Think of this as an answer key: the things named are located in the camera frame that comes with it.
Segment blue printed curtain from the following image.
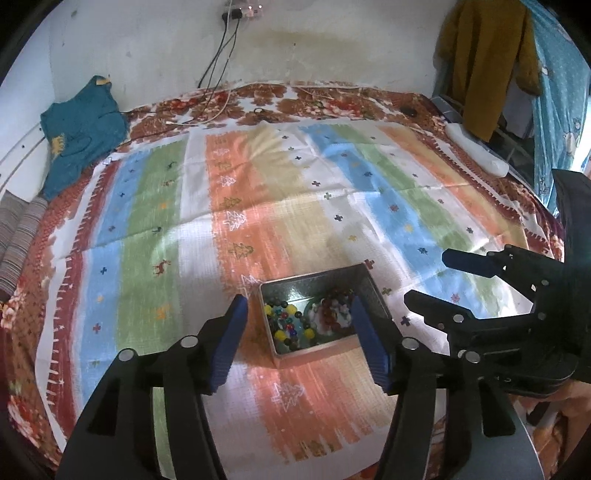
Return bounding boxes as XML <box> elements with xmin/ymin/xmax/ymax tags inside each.
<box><xmin>526</xmin><ymin>0</ymin><xmax>591</xmax><ymax>213</ymax></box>

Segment colourful striped mat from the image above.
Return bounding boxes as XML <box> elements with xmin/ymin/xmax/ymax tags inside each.
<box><xmin>46</xmin><ymin>121</ymin><xmax>541</xmax><ymax>467</ymax></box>

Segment red bead bracelet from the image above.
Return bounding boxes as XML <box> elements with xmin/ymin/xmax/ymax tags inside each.
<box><xmin>318</xmin><ymin>287</ymin><xmax>356</xmax><ymax>330</ymax></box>

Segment striped colourful blanket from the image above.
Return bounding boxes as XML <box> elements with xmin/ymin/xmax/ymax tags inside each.
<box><xmin>0</xmin><ymin>82</ymin><xmax>591</xmax><ymax>480</ymax></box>

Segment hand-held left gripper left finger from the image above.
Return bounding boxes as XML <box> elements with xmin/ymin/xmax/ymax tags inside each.
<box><xmin>55</xmin><ymin>294</ymin><xmax>250</xmax><ymax>480</ymax></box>

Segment teal garment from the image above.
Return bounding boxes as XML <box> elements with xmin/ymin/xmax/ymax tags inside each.
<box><xmin>41</xmin><ymin>75</ymin><xmax>129</xmax><ymax>201</ymax></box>

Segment square metal tin box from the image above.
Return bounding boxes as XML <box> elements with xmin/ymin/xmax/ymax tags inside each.
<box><xmin>259</xmin><ymin>263</ymin><xmax>393</xmax><ymax>361</ymax></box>

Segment mustard hanging garment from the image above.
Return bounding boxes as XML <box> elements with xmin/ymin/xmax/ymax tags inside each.
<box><xmin>436</xmin><ymin>0</ymin><xmax>543</xmax><ymax>143</ymax></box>

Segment striped pillows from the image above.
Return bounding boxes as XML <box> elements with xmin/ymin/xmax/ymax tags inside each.
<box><xmin>0</xmin><ymin>190</ymin><xmax>49</xmax><ymax>296</ymax></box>

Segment white bolster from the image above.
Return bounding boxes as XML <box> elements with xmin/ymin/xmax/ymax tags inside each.
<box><xmin>444</xmin><ymin>122</ymin><xmax>510</xmax><ymax>177</ymax></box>

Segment white cable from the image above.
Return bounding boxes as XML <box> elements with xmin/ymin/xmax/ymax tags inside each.
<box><xmin>171</xmin><ymin>85</ymin><xmax>232</xmax><ymax>127</ymax></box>

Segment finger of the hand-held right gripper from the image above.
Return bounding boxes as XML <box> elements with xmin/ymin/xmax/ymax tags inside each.
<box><xmin>404</xmin><ymin>290</ymin><xmax>532</xmax><ymax>337</ymax></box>
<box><xmin>442</xmin><ymin>246</ymin><xmax>561</xmax><ymax>296</ymax></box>

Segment white stone bracelet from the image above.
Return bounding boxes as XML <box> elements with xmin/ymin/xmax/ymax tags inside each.
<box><xmin>307</xmin><ymin>300</ymin><xmax>354</xmax><ymax>335</ymax></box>

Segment pile of coloured marbles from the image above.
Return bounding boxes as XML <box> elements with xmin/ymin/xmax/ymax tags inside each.
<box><xmin>264</xmin><ymin>300</ymin><xmax>319</xmax><ymax>349</ymax></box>

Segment black cable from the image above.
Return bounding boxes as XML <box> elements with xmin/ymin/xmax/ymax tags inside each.
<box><xmin>210</xmin><ymin>16</ymin><xmax>242</xmax><ymax>90</ymax></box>
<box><xmin>198</xmin><ymin>14</ymin><xmax>232</xmax><ymax>90</ymax></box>

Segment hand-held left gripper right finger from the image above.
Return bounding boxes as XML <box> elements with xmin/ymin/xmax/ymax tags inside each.
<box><xmin>351</xmin><ymin>295</ymin><xmax>515</xmax><ymax>480</ymax></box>

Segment wall power socket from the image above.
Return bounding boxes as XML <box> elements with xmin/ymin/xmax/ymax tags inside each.
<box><xmin>222</xmin><ymin>0</ymin><xmax>266</xmax><ymax>20</ymax></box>

